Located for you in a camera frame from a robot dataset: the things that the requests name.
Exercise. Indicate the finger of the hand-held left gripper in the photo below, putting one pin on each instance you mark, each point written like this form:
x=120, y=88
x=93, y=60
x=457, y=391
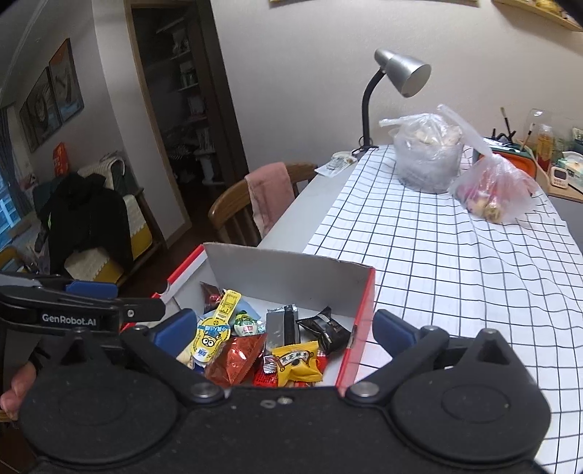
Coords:
x=68, y=316
x=91, y=290

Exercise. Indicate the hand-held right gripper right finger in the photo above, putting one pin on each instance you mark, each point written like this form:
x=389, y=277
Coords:
x=391, y=332

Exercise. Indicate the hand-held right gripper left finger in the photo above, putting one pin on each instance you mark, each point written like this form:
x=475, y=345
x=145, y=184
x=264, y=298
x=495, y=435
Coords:
x=175, y=328

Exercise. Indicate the yellow cartoon snack packet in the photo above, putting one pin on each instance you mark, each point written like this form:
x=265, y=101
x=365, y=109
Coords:
x=213, y=342

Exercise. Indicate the black snack packet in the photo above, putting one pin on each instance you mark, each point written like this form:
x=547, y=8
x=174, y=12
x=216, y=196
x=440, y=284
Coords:
x=325, y=330

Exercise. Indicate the shiny red snack packet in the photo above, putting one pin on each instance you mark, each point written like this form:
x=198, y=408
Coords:
x=237, y=360

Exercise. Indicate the green and white candy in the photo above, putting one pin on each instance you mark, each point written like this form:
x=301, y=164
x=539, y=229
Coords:
x=248, y=324

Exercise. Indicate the yellow pillow snack packet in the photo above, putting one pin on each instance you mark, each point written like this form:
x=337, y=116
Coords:
x=296, y=364

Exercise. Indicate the small dark red candy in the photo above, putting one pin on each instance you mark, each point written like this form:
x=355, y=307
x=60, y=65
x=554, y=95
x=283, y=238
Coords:
x=269, y=364

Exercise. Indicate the silver foil snack bar packet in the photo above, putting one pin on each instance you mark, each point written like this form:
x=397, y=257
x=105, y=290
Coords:
x=278, y=328

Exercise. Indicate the red and white cardboard box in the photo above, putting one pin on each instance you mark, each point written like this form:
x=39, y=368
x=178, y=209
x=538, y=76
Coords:
x=282, y=278

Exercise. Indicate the pink plastic bag of snacks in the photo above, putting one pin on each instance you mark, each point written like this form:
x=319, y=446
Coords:
x=492, y=191

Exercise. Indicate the person's left hand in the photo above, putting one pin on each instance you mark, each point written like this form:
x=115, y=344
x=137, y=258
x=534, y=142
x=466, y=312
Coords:
x=16, y=392

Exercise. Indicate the black jacket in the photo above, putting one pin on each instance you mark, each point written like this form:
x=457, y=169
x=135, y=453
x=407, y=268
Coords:
x=86, y=218

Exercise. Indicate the sofa with yellow cushions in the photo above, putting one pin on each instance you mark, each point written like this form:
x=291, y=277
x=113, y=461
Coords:
x=139, y=228

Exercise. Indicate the white checkered tablecloth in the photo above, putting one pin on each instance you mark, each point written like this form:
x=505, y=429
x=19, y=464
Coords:
x=432, y=255

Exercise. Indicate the window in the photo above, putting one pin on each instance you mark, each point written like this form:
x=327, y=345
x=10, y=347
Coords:
x=4, y=205

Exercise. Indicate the wooden chair with towel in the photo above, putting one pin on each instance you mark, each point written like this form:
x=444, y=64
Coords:
x=227, y=214

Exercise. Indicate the red hanging decoration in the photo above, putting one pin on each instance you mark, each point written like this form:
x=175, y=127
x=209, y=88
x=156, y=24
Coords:
x=60, y=158

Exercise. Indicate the pink towel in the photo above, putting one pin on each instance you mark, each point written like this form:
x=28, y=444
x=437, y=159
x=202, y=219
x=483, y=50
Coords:
x=271, y=196

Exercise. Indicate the small clear packet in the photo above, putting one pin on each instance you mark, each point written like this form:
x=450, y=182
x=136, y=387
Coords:
x=337, y=164

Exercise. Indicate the clear plastic bag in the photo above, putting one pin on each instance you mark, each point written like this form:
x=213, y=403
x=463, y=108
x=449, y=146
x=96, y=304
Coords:
x=426, y=155

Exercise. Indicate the orange container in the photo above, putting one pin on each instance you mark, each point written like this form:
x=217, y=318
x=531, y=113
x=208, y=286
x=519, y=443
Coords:
x=510, y=162

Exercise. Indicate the dark bookshelf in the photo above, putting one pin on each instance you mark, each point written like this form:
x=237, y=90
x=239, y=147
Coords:
x=186, y=100

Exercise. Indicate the white kitchen timer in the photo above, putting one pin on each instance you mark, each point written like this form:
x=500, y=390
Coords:
x=558, y=177

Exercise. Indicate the orange drink bottle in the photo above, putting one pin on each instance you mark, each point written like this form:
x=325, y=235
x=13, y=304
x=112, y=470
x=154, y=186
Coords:
x=545, y=148

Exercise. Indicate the tissue pack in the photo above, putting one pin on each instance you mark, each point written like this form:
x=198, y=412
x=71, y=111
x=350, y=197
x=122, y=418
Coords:
x=574, y=171

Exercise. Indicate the silver desk lamp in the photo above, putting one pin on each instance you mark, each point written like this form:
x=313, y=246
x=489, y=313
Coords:
x=405, y=73

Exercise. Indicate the dark framed wall poster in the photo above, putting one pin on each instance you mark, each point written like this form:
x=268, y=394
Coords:
x=66, y=82
x=38, y=114

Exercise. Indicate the wooden wall shelf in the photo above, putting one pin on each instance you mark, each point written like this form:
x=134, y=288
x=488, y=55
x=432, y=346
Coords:
x=546, y=13

